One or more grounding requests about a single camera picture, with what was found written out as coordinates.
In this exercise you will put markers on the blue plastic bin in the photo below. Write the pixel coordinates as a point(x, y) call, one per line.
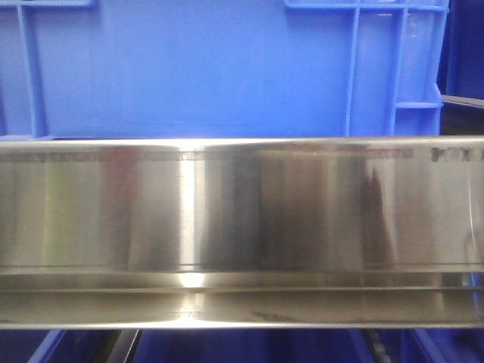
point(251, 69)

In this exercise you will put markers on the lower middle blue bin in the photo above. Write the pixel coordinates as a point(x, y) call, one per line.
point(253, 345)

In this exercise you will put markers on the blue roller track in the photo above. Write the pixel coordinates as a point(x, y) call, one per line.
point(382, 344)

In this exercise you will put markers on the lower right blue bin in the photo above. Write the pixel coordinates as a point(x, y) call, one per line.
point(442, 345)

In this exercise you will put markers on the upper right blue bin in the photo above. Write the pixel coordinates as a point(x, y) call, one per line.
point(461, 66)

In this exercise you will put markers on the lower left blue bin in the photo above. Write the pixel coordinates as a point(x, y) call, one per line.
point(57, 345)

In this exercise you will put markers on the stainless steel shelf rail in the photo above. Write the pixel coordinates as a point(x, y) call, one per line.
point(201, 233)

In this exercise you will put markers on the steel divider rail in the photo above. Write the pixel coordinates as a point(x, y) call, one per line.
point(121, 346)

